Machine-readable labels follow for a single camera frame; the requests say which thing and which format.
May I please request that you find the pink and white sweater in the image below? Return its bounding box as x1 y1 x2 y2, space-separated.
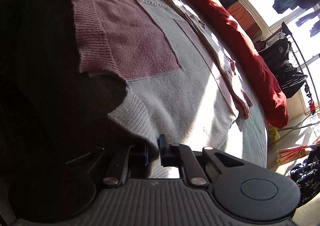
69 0 254 179

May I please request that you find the green plaid bed blanket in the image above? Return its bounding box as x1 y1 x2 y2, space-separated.
82 0 269 169

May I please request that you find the yellow plastic bag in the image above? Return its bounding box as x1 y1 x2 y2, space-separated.
267 127 280 143

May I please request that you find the right orange curtain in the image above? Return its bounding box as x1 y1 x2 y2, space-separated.
276 137 319 165

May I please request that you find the red duvet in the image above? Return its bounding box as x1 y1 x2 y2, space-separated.
147 0 290 130

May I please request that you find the navy star-patterned garment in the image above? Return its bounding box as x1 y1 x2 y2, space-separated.
290 147 319 207

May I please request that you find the black hanging jacket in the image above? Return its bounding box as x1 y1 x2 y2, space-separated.
258 38 308 99

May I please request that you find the orange hanging cloth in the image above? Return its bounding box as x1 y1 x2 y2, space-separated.
220 0 263 40

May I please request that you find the metal drying rack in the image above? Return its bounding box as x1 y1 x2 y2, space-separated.
265 21 320 137

